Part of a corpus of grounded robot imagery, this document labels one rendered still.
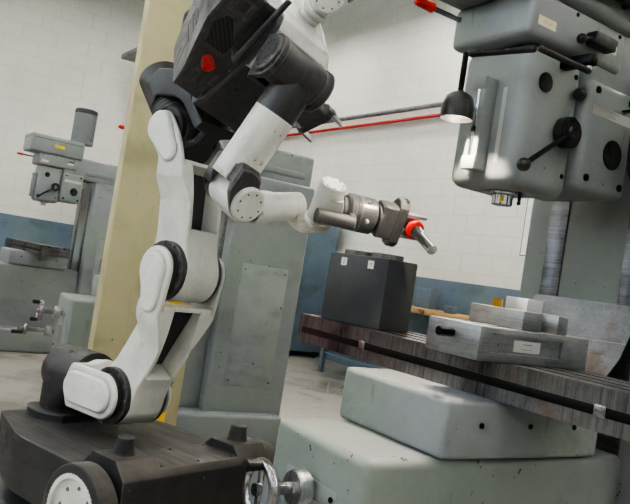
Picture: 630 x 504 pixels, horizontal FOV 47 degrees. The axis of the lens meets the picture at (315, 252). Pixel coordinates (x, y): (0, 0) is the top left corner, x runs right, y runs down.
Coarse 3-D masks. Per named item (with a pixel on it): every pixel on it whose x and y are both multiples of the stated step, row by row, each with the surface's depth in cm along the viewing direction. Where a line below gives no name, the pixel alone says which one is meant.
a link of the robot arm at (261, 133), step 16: (256, 112) 147; (272, 112) 146; (240, 128) 149; (256, 128) 146; (272, 128) 147; (288, 128) 149; (240, 144) 147; (256, 144) 147; (272, 144) 148; (224, 160) 148; (240, 160) 147; (256, 160) 148; (208, 176) 153; (224, 176) 148; (240, 176) 146; (256, 176) 149; (240, 192) 147; (256, 192) 149; (240, 208) 149; (256, 208) 151
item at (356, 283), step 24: (336, 264) 201; (360, 264) 195; (384, 264) 188; (408, 264) 193; (336, 288) 200; (360, 288) 193; (384, 288) 187; (408, 288) 194; (336, 312) 199; (360, 312) 192; (384, 312) 188; (408, 312) 194
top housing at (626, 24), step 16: (448, 0) 169; (464, 0) 167; (480, 0) 166; (560, 0) 159; (576, 0) 160; (592, 0) 163; (608, 0) 166; (592, 16) 165; (608, 16) 167; (624, 16) 170; (624, 32) 172
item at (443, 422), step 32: (352, 384) 165; (384, 384) 156; (416, 384) 154; (352, 416) 163; (384, 416) 154; (416, 416) 147; (448, 416) 140; (480, 416) 145; (512, 416) 150; (544, 416) 156; (416, 448) 146; (448, 448) 141; (480, 448) 146; (512, 448) 151; (544, 448) 157; (576, 448) 163
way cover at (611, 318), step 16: (544, 304) 198; (560, 304) 194; (576, 304) 190; (592, 304) 187; (608, 304) 183; (576, 320) 187; (592, 320) 184; (608, 320) 180; (624, 320) 177; (576, 336) 184; (592, 336) 181; (608, 336) 178; (624, 336) 175; (592, 352) 178; (608, 352) 175; (592, 368) 174; (608, 368) 171
